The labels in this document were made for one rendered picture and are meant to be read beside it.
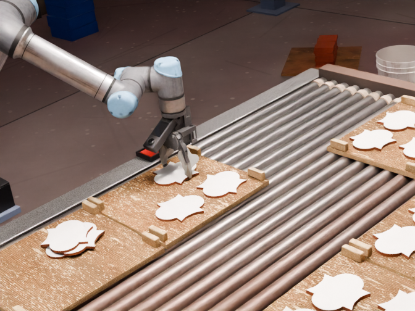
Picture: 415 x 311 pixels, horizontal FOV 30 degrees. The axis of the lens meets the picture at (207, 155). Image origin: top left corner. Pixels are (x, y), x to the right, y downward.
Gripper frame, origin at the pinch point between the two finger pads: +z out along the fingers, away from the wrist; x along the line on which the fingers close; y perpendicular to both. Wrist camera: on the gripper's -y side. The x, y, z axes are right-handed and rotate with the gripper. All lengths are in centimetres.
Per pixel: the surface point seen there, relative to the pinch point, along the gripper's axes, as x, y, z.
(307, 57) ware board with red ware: 164, 267, 78
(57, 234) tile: -0.8, -43.9, -0.9
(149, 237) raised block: -22.6, -30.1, -1.3
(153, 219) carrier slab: -13.3, -21.0, 1.2
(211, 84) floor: 211, 218, 91
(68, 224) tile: 0.7, -39.1, -1.0
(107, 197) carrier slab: 7.5, -20.8, 1.2
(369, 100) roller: -16, 79, 2
